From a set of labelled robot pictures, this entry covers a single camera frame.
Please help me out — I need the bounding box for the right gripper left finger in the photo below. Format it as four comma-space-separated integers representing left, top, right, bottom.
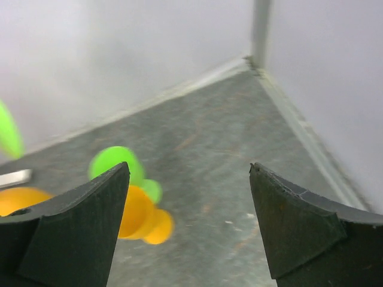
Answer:
1, 163, 130, 287

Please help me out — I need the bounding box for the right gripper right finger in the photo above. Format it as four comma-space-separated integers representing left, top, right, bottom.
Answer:
249, 163, 382, 287

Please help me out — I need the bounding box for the green wine glass front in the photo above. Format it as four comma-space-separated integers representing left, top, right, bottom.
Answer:
1, 100, 24, 160

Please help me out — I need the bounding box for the green wine glass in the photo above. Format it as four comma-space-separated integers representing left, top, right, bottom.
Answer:
1, 100, 24, 160
87, 146, 163, 204

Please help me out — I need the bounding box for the orange wine glass right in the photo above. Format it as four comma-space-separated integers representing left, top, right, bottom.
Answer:
1, 186, 174, 245

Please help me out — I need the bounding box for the green wine glass right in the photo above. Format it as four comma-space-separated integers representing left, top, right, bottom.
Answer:
87, 146, 163, 204

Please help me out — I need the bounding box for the white clothes stand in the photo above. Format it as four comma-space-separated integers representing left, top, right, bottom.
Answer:
0, 169, 32, 188

